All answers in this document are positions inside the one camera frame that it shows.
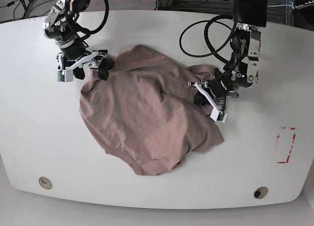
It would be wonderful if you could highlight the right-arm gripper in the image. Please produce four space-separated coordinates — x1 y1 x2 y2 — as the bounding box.
57 43 114 80

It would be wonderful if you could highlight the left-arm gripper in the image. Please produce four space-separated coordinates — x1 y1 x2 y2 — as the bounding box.
188 79 239 111

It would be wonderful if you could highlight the dusty pink T-shirt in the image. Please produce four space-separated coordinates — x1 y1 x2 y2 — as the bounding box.
79 45 224 175

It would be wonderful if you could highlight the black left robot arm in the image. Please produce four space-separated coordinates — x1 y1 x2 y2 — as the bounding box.
194 0 268 112

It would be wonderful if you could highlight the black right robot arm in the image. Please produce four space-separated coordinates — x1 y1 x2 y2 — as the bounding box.
41 0 114 82

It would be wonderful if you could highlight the red tape marking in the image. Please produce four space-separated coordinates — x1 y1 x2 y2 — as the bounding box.
273 127 296 164

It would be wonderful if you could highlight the right table grommet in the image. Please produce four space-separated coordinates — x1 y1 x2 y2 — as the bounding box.
253 186 268 199

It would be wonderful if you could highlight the table grommet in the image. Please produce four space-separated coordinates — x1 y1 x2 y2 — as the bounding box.
253 186 268 199
38 177 52 190

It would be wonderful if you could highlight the left table grommet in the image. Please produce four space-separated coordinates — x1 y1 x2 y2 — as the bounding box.
38 177 52 190

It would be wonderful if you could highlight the white power strip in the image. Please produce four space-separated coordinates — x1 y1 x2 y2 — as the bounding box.
292 0 314 10

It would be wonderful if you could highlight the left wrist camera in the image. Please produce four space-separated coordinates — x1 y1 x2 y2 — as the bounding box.
210 108 228 123

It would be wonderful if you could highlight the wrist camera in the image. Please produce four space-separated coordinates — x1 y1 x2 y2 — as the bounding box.
210 108 228 123
57 70 73 82

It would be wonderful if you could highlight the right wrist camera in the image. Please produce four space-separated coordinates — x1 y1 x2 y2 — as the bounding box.
57 70 73 82

